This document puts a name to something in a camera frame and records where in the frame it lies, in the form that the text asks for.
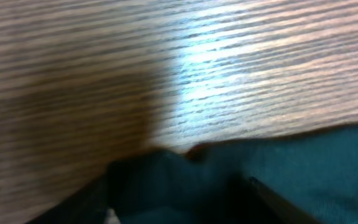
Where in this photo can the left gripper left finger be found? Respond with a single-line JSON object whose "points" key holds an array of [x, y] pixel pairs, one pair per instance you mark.
{"points": [[86, 206]]}

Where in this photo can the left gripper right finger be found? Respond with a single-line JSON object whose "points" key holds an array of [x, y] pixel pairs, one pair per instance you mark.
{"points": [[285, 211]]}

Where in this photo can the black t-shirt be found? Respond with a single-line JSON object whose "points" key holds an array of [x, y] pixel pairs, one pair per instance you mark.
{"points": [[317, 172]]}

